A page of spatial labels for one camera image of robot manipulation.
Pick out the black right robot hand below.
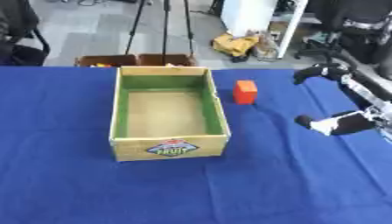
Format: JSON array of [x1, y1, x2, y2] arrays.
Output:
[[290, 62, 392, 137]]

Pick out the brown cardboard box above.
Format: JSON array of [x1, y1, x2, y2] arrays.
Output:
[[136, 52, 200, 67], [73, 54, 140, 68]]

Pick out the black office chair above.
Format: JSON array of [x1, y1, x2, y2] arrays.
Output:
[[0, 0, 53, 67], [294, 0, 392, 65]]

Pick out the black tripod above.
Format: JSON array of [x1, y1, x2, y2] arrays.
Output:
[[122, 0, 198, 66]]

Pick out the orange rectangular block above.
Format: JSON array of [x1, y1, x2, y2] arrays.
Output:
[[231, 80, 259, 106]]

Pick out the yellow bag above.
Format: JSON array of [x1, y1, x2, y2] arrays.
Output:
[[209, 31, 261, 58]]

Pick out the tan cardboard box green inside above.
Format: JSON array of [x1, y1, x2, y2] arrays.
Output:
[[107, 66, 233, 162]]

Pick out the white cabinet panel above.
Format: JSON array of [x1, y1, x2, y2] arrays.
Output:
[[219, 0, 312, 60]]

